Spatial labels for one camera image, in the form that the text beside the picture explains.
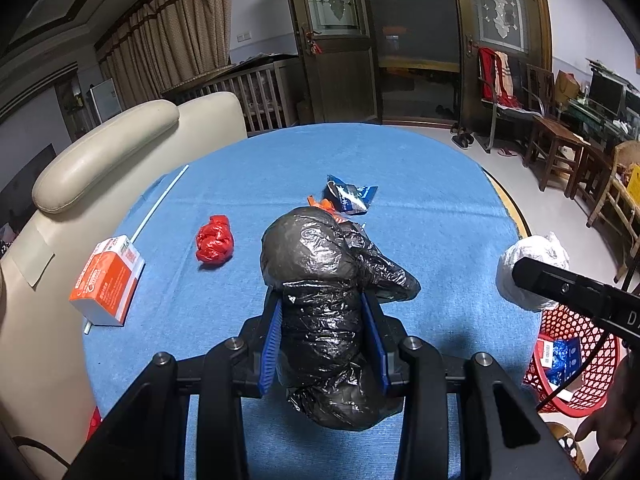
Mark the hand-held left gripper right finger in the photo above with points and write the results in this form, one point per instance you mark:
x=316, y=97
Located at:
x=376, y=345

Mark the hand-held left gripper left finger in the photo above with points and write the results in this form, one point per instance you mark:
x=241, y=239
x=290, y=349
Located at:
x=272, y=345

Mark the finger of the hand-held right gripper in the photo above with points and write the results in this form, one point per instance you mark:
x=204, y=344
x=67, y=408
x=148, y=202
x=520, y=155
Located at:
x=560, y=285

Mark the red mesh basket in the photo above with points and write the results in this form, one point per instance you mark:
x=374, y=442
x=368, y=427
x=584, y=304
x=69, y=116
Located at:
x=565, y=322

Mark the white plastic bag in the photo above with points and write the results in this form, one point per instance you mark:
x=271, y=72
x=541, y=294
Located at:
x=535, y=255

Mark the blue plastic bag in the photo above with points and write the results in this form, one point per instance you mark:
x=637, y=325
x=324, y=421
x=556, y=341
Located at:
x=562, y=360

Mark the black plastic bag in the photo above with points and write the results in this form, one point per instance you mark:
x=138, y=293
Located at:
x=320, y=280

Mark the person's right hand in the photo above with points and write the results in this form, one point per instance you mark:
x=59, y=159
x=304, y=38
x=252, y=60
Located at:
x=625, y=410

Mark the wicker chair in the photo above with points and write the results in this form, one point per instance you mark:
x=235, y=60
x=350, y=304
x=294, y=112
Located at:
x=620, y=195

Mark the red plastic bag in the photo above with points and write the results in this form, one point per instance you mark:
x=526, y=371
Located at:
x=215, y=240

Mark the wooden side table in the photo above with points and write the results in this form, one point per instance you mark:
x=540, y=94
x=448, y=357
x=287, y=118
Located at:
x=592, y=160

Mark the pink slipper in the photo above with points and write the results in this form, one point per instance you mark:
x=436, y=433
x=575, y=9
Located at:
x=507, y=152

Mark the tan round container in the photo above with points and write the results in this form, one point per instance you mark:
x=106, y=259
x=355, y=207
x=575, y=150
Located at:
x=567, y=447

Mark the orange wrapper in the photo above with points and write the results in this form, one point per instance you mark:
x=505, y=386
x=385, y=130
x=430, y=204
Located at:
x=322, y=205

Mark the blue snack wrapper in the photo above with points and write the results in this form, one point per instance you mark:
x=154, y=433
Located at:
x=350, y=195

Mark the wooden stool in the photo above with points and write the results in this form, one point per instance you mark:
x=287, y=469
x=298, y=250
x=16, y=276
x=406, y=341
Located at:
x=557, y=132

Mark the blue tablecloth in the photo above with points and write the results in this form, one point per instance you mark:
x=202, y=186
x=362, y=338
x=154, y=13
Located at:
x=425, y=200

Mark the glass media stand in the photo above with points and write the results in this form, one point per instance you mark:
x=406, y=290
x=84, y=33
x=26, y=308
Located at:
x=600, y=120

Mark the orange and white box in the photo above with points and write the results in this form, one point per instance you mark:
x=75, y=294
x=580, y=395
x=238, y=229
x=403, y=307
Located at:
x=107, y=282

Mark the metal chair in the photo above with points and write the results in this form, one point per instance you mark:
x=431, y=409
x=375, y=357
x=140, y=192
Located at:
x=505, y=112

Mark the thin white stick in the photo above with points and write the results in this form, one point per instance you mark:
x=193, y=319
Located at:
x=160, y=197

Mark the red paper bag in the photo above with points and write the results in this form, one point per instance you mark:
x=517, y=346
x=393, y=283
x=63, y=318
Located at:
x=94, y=422

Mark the small brown cardboard box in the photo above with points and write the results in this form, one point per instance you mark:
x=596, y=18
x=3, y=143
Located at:
x=567, y=87

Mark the wooden armchair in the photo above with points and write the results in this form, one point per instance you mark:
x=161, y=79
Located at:
x=542, y=87

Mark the black computer monitor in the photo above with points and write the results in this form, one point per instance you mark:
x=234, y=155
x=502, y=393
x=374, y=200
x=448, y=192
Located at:
x=607, y=90

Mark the red cloth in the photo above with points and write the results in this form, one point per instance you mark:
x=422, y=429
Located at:
x=492, y=75

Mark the wooden crib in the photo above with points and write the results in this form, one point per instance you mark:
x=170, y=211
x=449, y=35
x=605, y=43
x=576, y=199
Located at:
x=255, y=92

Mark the grey patch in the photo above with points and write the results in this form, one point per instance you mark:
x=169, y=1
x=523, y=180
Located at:
x=31, y=262

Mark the cream leather sofa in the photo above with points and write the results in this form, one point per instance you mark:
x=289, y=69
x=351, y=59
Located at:
x=115, y=135

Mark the brown glass panel door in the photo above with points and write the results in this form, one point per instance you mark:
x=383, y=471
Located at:
x=340, y=70
x=500, y=5

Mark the white air conditioner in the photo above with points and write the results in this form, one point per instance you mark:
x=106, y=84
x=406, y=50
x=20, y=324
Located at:
x=106, y=101

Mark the flat television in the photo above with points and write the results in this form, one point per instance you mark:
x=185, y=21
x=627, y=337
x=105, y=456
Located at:
x=27, y=175

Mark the beige curtain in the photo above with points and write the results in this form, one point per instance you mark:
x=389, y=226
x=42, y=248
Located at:
x=170, y=30

